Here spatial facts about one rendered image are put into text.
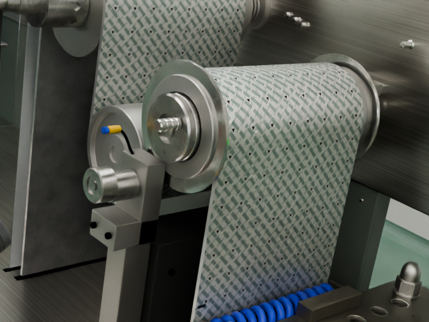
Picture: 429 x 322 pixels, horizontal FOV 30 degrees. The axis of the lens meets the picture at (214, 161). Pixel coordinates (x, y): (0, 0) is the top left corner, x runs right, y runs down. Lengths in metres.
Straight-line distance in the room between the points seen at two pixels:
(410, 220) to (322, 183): 3.01
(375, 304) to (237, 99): 0.36
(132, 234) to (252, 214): 0.14
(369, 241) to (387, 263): 2.58
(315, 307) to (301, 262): 0.07
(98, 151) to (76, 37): 0.15
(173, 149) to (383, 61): 0.36
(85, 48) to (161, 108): 0.21
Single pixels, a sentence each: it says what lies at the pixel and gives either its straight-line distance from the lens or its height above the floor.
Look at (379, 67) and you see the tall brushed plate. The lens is 1.11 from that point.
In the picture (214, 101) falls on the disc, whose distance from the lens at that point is 0.84.
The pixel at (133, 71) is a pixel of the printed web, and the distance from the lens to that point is 1.05.
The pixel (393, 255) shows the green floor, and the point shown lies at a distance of 3.84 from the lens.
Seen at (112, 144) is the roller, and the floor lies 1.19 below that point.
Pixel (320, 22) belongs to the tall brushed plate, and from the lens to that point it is 1.17.
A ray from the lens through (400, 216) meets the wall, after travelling 4.03.
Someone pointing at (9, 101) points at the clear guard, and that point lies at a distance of 1.91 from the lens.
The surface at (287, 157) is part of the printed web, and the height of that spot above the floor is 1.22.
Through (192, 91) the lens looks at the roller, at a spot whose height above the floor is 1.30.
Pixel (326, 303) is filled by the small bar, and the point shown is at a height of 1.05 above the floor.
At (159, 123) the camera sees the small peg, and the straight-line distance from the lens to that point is 0.83.
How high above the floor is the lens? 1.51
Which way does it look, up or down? 19 degrees down
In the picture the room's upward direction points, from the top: 9 degrees clockwise
